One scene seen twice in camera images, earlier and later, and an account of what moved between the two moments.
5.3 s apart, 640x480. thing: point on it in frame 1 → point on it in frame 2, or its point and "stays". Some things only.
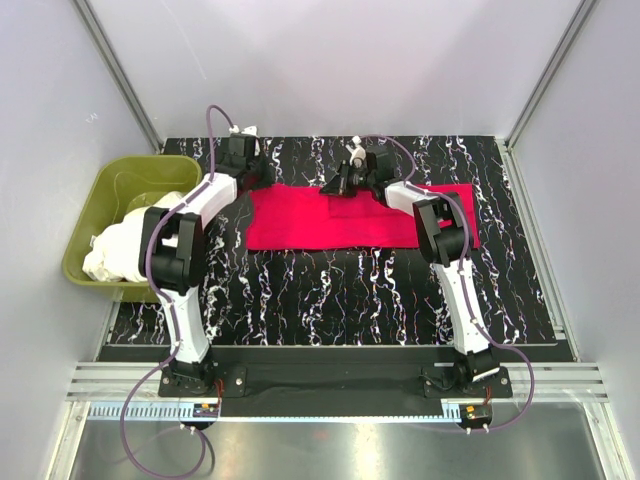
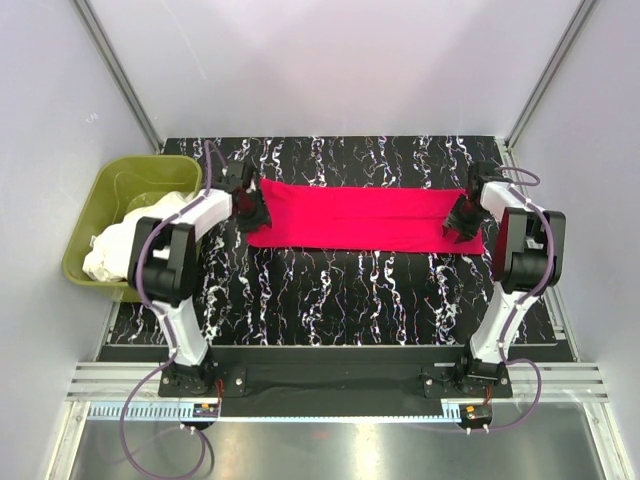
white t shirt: x=115 y=253 stays
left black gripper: x=267 y=181 → x=262 y=217
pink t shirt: x=302 y=217 stays
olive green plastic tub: x=116 y=182 stays
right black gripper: x=339 y=184 → x=467 y=232
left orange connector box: x=205 y=410 stays
